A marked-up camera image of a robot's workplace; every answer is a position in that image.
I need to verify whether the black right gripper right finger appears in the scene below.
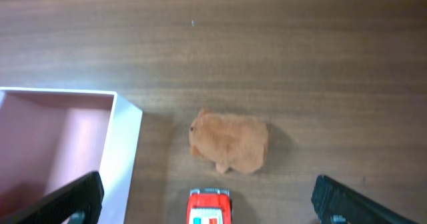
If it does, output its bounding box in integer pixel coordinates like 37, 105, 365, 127
311, 175, 416, 224

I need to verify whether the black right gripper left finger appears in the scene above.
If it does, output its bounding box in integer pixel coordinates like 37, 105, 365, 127
1, 171, 104, 224

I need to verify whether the white box pink interior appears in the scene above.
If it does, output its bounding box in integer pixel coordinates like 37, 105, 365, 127
1, 87, 143, 223

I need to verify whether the brown plush capybara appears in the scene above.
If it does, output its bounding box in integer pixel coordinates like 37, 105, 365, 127
189, 109, 269, 174

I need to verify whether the red toy fire truck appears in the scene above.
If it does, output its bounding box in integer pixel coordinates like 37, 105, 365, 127
186, 187, 233, 224

